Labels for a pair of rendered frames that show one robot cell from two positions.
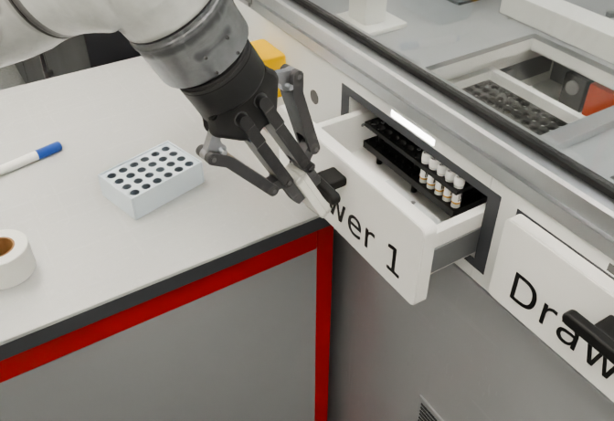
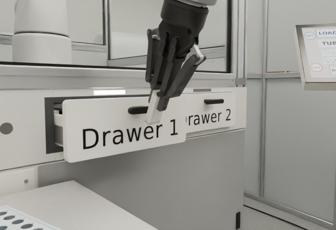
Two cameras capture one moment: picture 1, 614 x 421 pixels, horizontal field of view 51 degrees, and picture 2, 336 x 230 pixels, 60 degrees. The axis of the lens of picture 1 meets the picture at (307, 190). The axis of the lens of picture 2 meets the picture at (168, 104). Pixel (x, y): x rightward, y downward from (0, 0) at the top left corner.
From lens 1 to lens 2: 0.92 m
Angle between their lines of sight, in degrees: 95
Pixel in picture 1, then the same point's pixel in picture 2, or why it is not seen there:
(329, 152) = (125, 101)
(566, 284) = (192, 102)
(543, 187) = not seen: hidden behind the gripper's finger
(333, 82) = (33, 102)
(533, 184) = not seen: hidden behind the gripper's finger
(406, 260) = (179, 119)
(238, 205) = (60, 211)
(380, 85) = (84, 80)
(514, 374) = (179, 167)
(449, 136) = (133, 82)
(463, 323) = (155, 172)
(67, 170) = not seen: outside the picture
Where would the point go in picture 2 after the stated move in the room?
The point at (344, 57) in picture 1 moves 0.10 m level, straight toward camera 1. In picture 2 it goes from (42, 79) to (94, 79)
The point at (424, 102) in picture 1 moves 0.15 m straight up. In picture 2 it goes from (117, 73) to (116, 7)
